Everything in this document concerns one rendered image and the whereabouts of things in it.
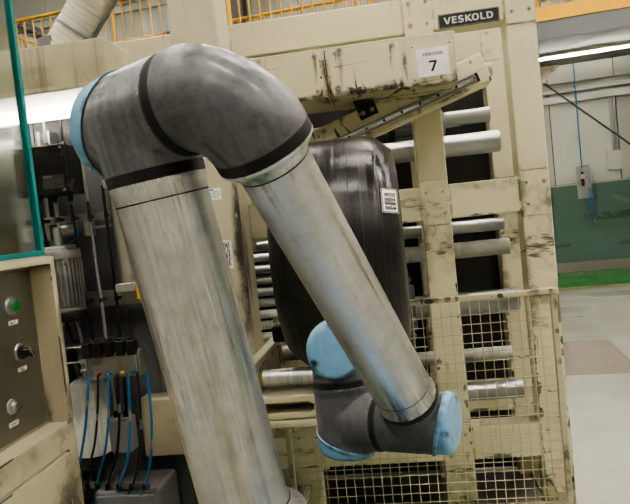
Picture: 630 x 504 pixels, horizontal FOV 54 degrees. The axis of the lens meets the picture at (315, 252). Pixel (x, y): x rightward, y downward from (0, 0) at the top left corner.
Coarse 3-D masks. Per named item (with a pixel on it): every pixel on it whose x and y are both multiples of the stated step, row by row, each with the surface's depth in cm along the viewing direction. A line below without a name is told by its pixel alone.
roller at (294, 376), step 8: (280, 368) 155; (288, 368) 154; (296, 368) 154; (304, 368) 153; (264, 376) 154; (272, 376) 153; (280, 376) 153; (288, 376) 153; (296, 376) 152; (304, 376) 152; (264, 384) 154; (272, 384) 154; (280, 384) 153; (288, 384) 153; (296, 384) 153; (304, 384) 153
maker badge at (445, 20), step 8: (488, 8) 203; (496, 8) 203; (440, 16) 205; (448, 16) 205; (456, 16) 204; (464, 16) 204; (472, 16) 204; (480, 16) 203; (488, 16) 203; (496, 16) 203; (440, 24) 205; (448, 24) 205; (456, 24) 204; (464, 24) 204
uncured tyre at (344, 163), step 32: (320, 160) 146; (352, 160) 144; (384, 160) 146; (352, 192) 138; (352, 224) 135; (384, 224) 136; (384, 256) 135; (288, 288) 138; (384, 288) 136; (288, 320) 142; (320, 320) 140
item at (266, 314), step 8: (256, 256) 201; (264, 256) 201; (256, 264) 214; (264, 264) 214; (256, 272) 201; (264, 272) 200; (256, 280) 202; (264, 280) 201; (264, 288) 201; (272, 288) 200; (264, 296) 214; (272, 296) 214; (264, 304) 202; (272, 304) 202; (264, 312) 201; (272, 312) 201; (264, 320) 215; (272, 320) 203; (264, 328) 203; (264, 336) 201
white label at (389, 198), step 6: (384, 192) 138; (390, 192) 138; (396, 192) 139; (384, 198) 137; (390, 198) 138; (396, 198) 138; (384, 204) 137; (390, 204) 137; (396, 204) 137; (384, 210) 136; (390, 210) 136; (396, 210) 137
